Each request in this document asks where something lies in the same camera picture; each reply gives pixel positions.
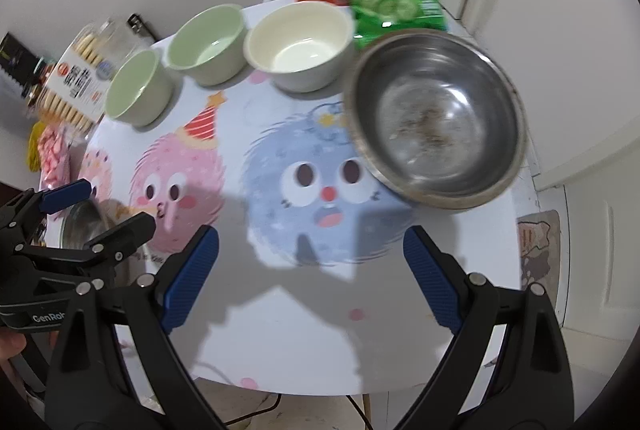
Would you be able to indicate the cat print floor mat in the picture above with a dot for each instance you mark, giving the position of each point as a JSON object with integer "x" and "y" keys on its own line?
{"x": 540, "y": 255}

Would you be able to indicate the clear biscuit package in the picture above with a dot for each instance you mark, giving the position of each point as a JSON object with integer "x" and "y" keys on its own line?
{"x": 80, "y": 79}

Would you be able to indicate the dark cluttered shelf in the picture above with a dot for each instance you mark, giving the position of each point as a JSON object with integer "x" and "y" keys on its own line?
{"x": 20, "y": 64}

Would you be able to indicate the white door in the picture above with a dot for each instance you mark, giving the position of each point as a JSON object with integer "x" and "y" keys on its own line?
{"x": 550, "y": 34}

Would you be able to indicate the small pale green bowl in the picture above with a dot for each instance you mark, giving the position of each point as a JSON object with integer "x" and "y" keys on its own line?
{"x": 135, "y": 87}

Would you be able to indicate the large steel bowl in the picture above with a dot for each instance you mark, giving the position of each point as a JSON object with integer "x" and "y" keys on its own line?
{"x": 440, "y": 119}

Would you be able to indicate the cream white bowl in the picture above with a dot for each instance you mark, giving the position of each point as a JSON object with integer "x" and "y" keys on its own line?
{"x": 300, "y": 44}

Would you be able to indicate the small steel bowl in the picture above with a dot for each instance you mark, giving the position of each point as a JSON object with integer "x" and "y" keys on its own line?
{"x": 82, "y": 225}

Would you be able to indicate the pink candy bag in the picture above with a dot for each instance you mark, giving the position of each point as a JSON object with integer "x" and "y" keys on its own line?
{"x": 55, "y": 154}

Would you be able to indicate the yellow packet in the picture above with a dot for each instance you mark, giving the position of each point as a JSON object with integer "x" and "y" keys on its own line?
{"x": 36, "y": 144}

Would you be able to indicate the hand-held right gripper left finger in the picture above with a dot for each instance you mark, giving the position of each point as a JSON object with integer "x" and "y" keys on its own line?
{"x": 192, "y": 275}

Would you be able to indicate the small black metal object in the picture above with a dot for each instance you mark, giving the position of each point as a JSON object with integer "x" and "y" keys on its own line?
{"x": 138, "y": 27}

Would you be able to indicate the person's left hand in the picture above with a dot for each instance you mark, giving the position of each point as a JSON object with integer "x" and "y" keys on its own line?
{"x": 10, "y": 347}

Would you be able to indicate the larger pale green bowl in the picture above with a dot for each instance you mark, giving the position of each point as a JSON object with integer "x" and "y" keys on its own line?
{"x": 207, "y": 44}

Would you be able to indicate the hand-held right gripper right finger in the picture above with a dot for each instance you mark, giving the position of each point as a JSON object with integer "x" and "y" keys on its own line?
{"x": 432, "y": 280}

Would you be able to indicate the round cartoon printed table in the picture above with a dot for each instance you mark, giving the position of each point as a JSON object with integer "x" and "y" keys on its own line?
{"x": 280, "y": 335}

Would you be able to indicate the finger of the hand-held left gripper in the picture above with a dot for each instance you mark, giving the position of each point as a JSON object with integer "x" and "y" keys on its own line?
{"x": 127, "y": 235}
{"x": 65, "y": 196}

